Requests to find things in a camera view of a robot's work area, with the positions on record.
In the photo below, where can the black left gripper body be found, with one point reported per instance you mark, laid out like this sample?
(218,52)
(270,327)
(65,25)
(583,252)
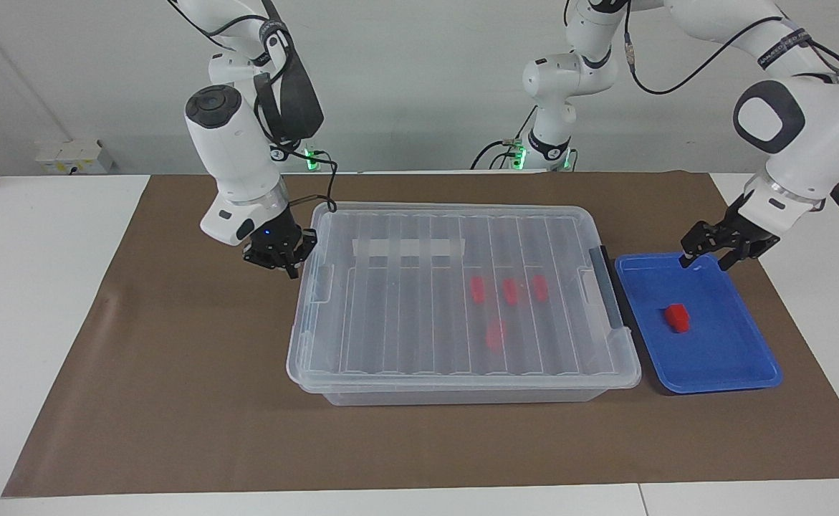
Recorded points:
(738,236)

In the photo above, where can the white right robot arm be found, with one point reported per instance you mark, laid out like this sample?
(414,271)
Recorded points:
(236,158)

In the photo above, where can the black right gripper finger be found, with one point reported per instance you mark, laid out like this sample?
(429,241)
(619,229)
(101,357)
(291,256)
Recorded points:
(294,270)
(258,261)

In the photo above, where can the brown table mat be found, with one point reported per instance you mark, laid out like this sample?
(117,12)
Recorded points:
(175,358)

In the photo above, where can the clear plastic storage box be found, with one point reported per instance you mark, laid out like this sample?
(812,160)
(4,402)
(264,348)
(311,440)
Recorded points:
(462,397)

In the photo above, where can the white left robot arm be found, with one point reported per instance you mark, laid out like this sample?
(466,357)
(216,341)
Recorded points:
(806,129)

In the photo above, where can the blue plastic tray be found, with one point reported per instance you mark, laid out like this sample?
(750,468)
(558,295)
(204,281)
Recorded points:
(713,358)

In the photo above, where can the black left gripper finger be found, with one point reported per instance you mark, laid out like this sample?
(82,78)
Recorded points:
(731,259)
(690,256)

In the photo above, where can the white wall socket box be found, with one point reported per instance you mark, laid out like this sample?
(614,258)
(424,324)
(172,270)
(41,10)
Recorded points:
(68,158)

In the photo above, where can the clear ribbed plastic lid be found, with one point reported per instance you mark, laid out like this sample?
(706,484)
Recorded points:
(405,308)

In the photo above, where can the red plastic block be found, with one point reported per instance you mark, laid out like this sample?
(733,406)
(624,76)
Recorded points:
(494,334)
(476,289)
(510,292)
(540,287)
(677,319)

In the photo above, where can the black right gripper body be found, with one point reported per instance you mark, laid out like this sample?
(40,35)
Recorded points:
(279,240)

